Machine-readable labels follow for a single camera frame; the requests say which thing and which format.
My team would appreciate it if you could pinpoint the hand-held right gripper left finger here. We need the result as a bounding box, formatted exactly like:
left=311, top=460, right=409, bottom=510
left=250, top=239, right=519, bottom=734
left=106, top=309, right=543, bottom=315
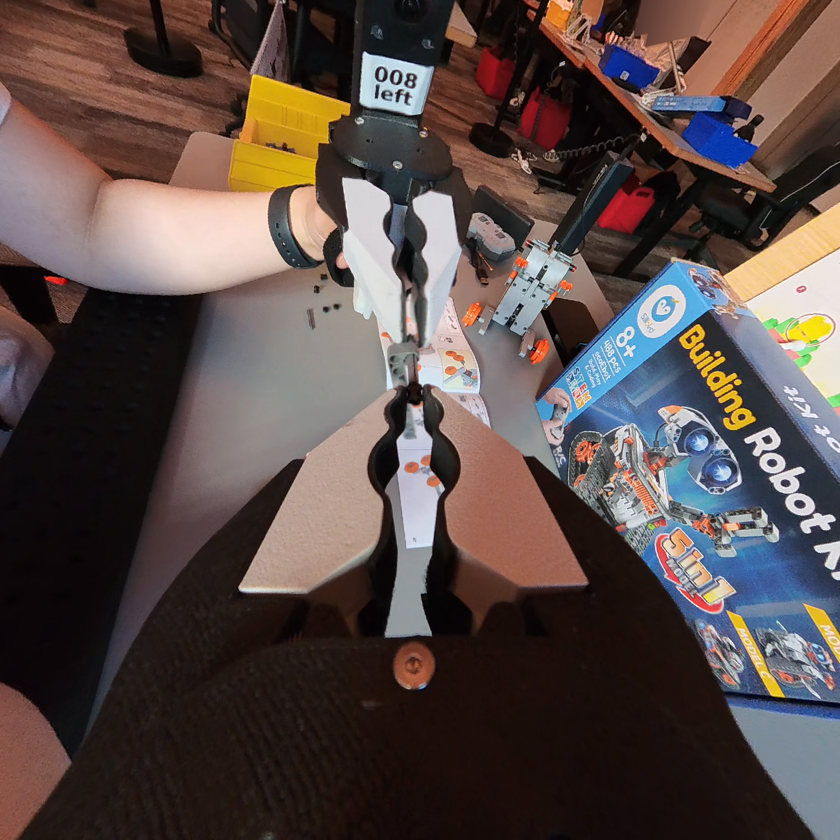
left=241, top=388, right=421, bottom=631

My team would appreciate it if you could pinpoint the black floor lamp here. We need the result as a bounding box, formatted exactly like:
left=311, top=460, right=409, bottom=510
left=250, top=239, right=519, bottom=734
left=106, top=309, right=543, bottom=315
left=125, top=0, right=204, bottom=77

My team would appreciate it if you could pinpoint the yellow plastic parts bin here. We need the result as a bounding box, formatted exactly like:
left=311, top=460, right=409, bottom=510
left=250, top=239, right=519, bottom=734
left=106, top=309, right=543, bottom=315
left=230, top=75, right=353, bottom=194

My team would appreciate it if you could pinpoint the blue plastic bin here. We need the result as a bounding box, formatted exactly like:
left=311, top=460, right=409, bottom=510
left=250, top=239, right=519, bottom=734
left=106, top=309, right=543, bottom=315
left=653, top=95, right=762, bottom=168
left=598, top=42, right=664, bottom=90

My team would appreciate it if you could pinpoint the grey desk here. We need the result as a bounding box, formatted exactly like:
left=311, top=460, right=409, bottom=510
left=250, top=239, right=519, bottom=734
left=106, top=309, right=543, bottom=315
left=92, top=132, right=840, bottom=840

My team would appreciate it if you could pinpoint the black coiled cable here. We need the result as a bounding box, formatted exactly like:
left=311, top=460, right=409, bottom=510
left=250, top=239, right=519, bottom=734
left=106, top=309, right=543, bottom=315
left=512, top=132, right=618, bottom=169

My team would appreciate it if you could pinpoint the pile of building kit parts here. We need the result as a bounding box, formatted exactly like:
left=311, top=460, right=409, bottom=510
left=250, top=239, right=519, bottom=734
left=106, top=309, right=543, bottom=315
left=250, top=119, right=329, bottom=148

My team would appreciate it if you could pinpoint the instruction booklet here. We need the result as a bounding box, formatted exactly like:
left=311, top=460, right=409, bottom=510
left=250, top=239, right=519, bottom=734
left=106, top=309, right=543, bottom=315
left=381, top=329, right=493, bottom=552

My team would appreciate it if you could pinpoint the person's left forearm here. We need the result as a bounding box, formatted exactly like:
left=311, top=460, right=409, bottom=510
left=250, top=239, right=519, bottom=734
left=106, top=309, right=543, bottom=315
left=0, top=79, right=283, bottom=292

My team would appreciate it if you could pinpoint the curled white poster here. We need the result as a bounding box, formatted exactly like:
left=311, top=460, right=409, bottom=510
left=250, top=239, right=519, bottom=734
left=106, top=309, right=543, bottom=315
left=722, top=204, right=840, bottom=408

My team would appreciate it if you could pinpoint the person's left hand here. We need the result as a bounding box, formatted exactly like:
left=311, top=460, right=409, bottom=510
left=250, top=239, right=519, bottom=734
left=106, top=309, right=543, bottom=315
left=306, top=184, right=355, bottom=283

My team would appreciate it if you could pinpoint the black upright device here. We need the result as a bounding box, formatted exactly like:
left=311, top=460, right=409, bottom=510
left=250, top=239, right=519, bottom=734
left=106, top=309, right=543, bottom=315
left=549, top=155, right=637, bottom=257

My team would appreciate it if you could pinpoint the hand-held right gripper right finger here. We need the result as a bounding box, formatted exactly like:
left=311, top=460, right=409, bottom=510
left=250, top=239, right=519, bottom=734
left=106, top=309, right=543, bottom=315
left=418, top=388, right=589, bottom=631

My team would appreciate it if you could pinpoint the black wristband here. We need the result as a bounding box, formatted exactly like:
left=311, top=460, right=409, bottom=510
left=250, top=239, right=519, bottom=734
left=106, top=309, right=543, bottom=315
left=268, top=184, right=322, bottom=270

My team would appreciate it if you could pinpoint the partly built toy robot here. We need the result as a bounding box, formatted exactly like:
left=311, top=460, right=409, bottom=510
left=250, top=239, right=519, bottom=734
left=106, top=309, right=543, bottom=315
left=460, top=243, right=578, bottom=364

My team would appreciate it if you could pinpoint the black box device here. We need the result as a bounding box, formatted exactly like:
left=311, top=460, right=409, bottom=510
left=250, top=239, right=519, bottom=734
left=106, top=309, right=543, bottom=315
left=476, top=187, right=535, bottom=244

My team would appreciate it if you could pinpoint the grey beam with blue pin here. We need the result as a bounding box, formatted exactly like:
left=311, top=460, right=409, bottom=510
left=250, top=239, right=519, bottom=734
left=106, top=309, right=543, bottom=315
left=392, top=339, right=421, bottom=395

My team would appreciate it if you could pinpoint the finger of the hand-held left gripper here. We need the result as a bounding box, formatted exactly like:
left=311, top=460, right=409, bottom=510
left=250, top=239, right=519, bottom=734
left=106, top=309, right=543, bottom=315
left=344, top=179, right=403, bottom=384
left=410, top=195, right=459, bottom=347

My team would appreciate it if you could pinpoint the red bag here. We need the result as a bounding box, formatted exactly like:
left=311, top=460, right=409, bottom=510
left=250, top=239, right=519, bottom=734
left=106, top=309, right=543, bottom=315
left=476, top=46, right=515, bottom=99
left=519, top=90, right=574, bottom=152
left=598, top=182, right=657, bottom=235

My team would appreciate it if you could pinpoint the grey battery box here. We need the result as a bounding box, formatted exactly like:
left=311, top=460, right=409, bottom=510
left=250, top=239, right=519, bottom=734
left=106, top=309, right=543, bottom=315
left=466, top=210, right=519, bottom=259

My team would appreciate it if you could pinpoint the wooden desk with black legs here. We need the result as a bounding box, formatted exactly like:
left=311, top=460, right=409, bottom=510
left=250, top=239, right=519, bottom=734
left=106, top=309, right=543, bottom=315
left=539, top=0, right=775, bottom=277

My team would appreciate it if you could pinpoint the blue robot kit box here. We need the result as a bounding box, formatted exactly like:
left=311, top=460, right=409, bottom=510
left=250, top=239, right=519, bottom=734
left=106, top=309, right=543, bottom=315
left=536, top=259, right=840, bottom=706

